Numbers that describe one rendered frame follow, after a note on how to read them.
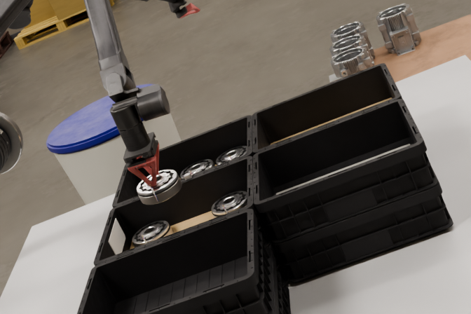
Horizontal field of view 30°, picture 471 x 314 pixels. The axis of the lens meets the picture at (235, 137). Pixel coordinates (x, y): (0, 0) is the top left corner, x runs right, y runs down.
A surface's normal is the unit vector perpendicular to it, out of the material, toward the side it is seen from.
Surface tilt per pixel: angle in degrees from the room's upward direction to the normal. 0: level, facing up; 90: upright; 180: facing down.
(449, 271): 0
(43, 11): 90
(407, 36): 90
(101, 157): 94
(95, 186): 94
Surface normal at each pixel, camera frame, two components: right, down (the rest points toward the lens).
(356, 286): -0.39, -0.86
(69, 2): 0.00, 0.37
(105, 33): -0.20, -0.33
